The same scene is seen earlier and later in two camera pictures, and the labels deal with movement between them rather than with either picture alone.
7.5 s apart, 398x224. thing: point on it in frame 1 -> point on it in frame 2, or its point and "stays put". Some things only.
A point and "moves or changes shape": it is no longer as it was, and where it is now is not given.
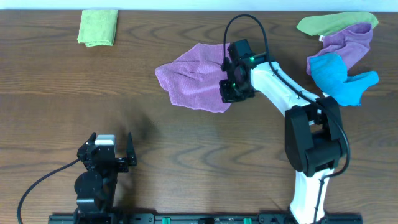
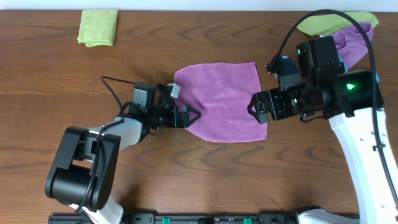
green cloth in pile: [324, 24] stays put
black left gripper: [109, 160] -> [180, 117]
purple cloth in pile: [353, 43] stays put
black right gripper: [226, 94] -> [269, 105]
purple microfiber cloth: [193, 80] moves or changes shape
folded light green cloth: [97, 27] stays put
